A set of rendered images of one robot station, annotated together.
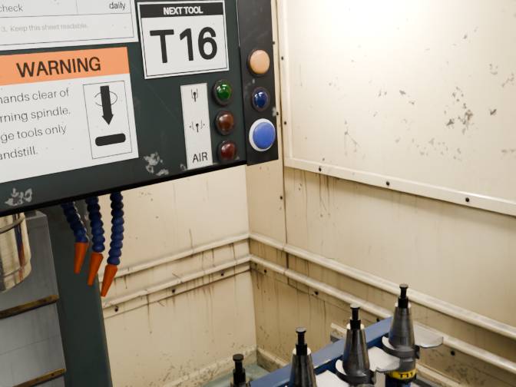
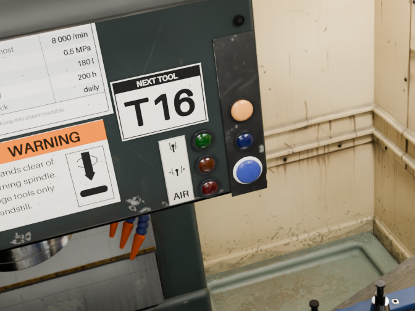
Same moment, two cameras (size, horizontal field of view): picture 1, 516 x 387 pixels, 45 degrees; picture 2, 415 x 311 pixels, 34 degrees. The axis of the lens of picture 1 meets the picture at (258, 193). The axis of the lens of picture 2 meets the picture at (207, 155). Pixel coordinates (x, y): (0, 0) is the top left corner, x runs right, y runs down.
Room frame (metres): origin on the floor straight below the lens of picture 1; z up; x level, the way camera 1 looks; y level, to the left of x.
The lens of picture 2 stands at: (0.05, -0.25, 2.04)
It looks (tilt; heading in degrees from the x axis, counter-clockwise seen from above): 30 degrees down; 25
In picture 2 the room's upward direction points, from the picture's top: 8 degrees counter-clockwise
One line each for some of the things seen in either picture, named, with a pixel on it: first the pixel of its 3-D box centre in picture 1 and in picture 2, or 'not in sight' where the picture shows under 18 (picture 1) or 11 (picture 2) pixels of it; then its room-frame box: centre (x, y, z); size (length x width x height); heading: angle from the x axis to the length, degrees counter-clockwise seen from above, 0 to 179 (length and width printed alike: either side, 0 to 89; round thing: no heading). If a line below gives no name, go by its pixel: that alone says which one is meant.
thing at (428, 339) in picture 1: (422, 337); not in sight; (0.96, -0.27, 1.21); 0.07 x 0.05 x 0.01; 37
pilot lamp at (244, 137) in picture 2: (260, 99); (244, 140); (0.68, -0.01, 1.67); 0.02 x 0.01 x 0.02; 127
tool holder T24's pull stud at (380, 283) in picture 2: (355, 315); (380, 292); (0.86, -0.14, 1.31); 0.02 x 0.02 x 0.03
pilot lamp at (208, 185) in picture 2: (228, 151); (210, 188); (0.65, 0.03, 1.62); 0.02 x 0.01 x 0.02; 127
